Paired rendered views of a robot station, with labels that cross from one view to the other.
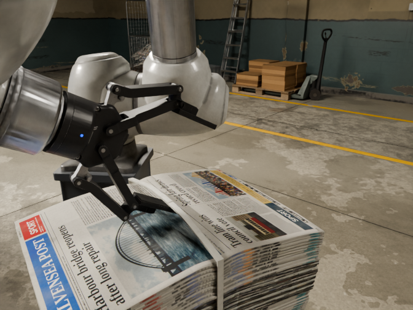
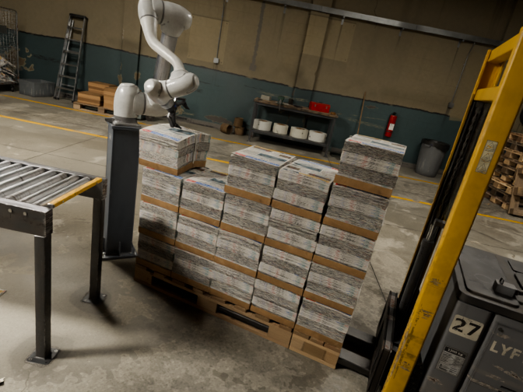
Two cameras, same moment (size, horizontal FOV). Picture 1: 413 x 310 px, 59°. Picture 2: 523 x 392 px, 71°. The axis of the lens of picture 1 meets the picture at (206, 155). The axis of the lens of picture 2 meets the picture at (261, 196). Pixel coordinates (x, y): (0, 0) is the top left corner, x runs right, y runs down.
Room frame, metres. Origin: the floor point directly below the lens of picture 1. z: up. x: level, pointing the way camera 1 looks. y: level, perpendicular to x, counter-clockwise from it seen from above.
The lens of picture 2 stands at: (-1.71, 1.06, 1.54)
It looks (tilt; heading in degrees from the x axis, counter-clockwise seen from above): 19 degrees down; 321
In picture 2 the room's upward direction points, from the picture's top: 11 degrees clockwise
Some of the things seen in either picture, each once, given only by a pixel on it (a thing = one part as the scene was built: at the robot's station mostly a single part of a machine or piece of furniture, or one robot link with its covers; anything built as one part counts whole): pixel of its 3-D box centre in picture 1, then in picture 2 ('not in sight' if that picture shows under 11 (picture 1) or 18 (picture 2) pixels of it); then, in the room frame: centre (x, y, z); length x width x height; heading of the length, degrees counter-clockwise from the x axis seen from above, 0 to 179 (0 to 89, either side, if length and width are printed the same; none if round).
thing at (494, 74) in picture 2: not in sight; (440, 206); (-0.72, -1.10, 0.97); 0.09 x 0.09 x 1.75; 32
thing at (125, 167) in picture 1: (99, 149); (122, 119); (0.91, 0.29, 1.03); 0.22 x 0.18 x 0.06; 85
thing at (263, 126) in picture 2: not in sight; (292, 122); (4.50, -4.42, 0.55); 1.80 x 0.70 x 1.09; 50
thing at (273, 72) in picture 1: (270, 77); (110, 99); (6.90, -1.21, 0.28); 1.20 x 0.83 x 0.57; 50
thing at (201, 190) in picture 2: not in sight; (228, 244); (0.09, -0.20, 0.42); 1.17 x 0.39 x 0.83; 32
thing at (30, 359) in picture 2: not in sight; (43, 355); (-0.02, 0.87, 0.01); 0.14 x 0.13 x 0.01; 140
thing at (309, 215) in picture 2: not in sight; (305, 201); (-0.28, -0.43, 0.86); 0.38 x 0.29 x 0.04; 122
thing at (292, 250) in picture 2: not in sight; (228, 247); (0.08, -0.20, 0.40); 1.16 x 0.38 x 0.51; 32
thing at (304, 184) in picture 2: not in sight; (308, 187); (-0.28, -0.43, 0.95); 0.38 x 0.29 x 0.23; 122
